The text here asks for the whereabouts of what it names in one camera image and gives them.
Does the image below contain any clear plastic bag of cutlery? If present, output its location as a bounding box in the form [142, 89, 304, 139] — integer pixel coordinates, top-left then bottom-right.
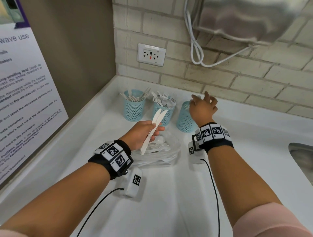
[132, 131, 181, 168]

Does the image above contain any person's right hand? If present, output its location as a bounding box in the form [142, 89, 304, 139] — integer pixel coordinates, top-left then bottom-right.
[189, 91, 218, 127]

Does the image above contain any person's pink left sleeve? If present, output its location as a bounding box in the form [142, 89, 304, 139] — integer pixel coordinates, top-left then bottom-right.
[0, 229, 27, 237]

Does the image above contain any black right wrist band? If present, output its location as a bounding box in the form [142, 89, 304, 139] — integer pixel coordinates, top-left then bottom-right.
[191, 122, 234, 154]

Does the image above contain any person's left hand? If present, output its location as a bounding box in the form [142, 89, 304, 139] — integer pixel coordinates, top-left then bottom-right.
[120, 120, 166, 151]

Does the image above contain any white power cable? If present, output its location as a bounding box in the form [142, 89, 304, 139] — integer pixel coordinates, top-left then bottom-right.
[184, 0, 252, 68]

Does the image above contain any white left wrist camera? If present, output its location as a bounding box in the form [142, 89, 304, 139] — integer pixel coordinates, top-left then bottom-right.
[125, 168, 143, 198]

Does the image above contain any person's pink right sleeve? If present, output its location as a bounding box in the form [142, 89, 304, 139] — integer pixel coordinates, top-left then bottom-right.
[232, 202, 313, 237]

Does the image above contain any dark sink basin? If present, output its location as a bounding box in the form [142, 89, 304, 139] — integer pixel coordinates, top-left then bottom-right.
[288, 143, 313, 186]

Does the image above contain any white wall power outlet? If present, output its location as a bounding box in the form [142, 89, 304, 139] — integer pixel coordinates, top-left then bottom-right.
[137, 43, 167, 67]

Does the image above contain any black wrist band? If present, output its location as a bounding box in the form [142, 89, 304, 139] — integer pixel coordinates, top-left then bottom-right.
[88, 139, 134, 180]
[191, 122, 234, 154]

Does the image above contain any black camera cable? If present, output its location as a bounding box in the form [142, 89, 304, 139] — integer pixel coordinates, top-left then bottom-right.
[76, 187, 125, 237]
[200, 159, 220, 237]

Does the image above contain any black left wrist band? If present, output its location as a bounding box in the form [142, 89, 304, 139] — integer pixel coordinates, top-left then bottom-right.
[88, 139, 134, 180]

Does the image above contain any teal mesh cup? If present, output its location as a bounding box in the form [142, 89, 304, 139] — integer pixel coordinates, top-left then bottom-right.
[123, 90, 146, 122]
[153, 97, 176, 127]
[176, 101, 199, 133]

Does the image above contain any person's pink sleeve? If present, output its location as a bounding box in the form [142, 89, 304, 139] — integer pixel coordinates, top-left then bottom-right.
[0, 229, 27, 237]
[232, 202, 313, 237]

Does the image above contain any person's left forearm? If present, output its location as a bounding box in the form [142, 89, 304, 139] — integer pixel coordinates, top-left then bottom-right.
[0, 161, 111, 237]

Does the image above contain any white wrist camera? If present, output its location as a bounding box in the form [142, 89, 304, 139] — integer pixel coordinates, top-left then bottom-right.
[187, 141, 206, 164]
[125, 168, 143, 198]

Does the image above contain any bunch of white plastic knives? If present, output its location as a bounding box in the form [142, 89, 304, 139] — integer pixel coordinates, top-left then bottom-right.
[119, 84, 152, 103]

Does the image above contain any white printed notice poster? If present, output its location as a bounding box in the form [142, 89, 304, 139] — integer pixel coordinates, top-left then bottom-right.
[0, 0, 69, 185]

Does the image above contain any person's right forearm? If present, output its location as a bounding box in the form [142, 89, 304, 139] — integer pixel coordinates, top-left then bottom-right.
[206, 146, 283, 228]

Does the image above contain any black left camera cable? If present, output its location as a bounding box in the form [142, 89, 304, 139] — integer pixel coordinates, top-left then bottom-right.
[76, 187, 125, 237]

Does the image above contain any grey wall-mounted appliance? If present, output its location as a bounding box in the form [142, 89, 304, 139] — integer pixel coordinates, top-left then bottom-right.
[193, 0, 313, 46]

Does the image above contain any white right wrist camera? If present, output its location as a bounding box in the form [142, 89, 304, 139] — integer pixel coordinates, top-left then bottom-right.
[187, 141, 206, 164]

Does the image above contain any black right camera cable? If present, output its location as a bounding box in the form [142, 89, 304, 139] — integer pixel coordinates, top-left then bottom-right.
[200, 159, 220, 237]

